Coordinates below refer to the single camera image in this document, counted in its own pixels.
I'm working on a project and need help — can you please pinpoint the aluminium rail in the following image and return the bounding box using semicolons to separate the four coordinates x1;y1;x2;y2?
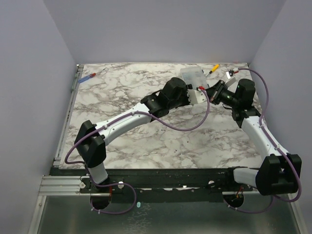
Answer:
39;175;81;196
52;64;84;167

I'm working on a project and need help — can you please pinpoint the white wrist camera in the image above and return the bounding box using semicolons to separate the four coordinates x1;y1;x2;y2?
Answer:
187;89;207;105
225;68;239;87

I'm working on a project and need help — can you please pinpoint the yellow handled screwdriver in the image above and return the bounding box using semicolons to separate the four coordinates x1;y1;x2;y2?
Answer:
206;64;219;77

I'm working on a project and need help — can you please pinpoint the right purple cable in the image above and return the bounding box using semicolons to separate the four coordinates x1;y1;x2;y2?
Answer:
226;68;302;214

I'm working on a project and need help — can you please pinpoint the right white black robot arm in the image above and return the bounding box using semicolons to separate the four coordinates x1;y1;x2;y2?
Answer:
206;78;302;195

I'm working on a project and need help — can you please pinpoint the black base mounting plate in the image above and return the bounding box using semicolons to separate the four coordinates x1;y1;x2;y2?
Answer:
80;168;252;203

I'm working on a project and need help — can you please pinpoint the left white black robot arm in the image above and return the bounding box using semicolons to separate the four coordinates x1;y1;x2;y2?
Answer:
75;77;194;193

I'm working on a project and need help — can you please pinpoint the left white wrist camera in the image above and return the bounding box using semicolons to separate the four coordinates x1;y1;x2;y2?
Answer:
187;89;207;105

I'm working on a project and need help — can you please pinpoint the clear plastic screw box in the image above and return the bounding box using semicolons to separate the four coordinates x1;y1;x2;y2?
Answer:
180;66;209;90

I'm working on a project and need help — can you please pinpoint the aluminium left side rail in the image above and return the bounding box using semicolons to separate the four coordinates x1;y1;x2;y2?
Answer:
52;64;84;167

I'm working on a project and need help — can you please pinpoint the blue red handled screwdriver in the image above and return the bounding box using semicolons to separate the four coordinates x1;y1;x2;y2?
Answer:
78;68;105;84

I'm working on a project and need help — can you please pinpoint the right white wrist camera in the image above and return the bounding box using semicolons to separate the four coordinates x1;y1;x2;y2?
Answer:
225;68;239;87

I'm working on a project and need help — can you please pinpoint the aluminium front rail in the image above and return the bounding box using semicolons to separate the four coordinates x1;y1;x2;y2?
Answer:
39;175;81;196

